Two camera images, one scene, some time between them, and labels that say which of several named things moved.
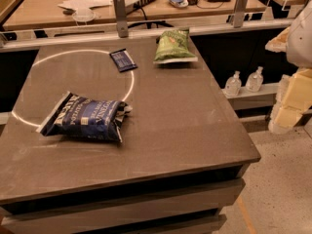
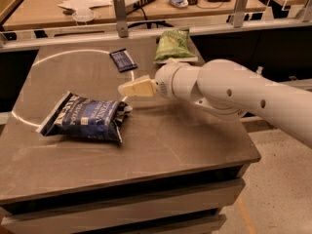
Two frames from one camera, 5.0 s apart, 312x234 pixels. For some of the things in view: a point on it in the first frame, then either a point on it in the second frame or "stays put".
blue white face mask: (178, 0) stays put
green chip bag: (173, 47) stays put
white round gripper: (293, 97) -> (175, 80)
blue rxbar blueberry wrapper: (123, 60) stays put
